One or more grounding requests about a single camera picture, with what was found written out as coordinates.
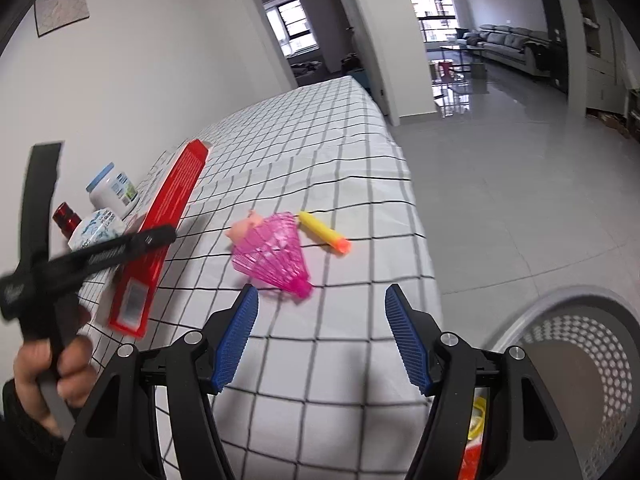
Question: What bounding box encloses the red metal bottle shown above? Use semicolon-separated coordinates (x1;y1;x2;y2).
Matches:
52;202;83;238

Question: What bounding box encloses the dark coffee table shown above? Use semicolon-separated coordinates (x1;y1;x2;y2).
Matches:
440;45;488;73

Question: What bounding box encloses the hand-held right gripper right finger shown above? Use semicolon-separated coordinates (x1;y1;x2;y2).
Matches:
384;284;586;480

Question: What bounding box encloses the person's left hand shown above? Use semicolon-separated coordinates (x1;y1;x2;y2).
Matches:
14;305;96;436

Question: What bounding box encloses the wall picture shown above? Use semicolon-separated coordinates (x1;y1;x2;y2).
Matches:
34;0;91;37

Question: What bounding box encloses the white blue tissue pack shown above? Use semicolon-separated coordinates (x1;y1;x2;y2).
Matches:
67;207;126;253

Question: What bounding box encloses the red plastic bag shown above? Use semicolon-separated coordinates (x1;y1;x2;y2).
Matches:
461;440;485;480

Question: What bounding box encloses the grey perforated waste basket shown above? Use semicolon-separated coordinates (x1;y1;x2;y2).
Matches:
467;285;640;480

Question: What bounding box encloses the yellow foam dart orange tip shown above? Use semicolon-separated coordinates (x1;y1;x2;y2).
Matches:
298;211;352;256

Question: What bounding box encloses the person's left forearm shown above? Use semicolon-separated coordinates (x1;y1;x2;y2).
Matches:
0;380;66;480

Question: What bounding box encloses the pink plastic cone toy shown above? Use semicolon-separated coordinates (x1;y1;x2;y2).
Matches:
231;212;313;298

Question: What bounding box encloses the black checked white tablecloth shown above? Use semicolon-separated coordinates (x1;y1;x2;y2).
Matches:
80;75;443;480

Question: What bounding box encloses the dark tall door panel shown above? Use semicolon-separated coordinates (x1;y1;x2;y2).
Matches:
539;0;569;93

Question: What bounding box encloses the pink pig figurine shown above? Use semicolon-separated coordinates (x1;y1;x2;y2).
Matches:
227;211;263;247

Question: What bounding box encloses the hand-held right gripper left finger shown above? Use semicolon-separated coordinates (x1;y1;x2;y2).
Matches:
55;284;260;480

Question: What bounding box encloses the grey sofa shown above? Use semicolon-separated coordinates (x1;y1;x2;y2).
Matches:
462;25;551;77

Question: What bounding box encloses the white jar with blue lid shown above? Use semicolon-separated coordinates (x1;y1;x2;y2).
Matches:
86;162;139;217

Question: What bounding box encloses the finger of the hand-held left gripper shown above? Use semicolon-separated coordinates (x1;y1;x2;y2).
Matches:
47;225;178;288

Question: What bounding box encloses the long red cardboard box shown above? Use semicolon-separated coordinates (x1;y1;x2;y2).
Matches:
109;140;213;336

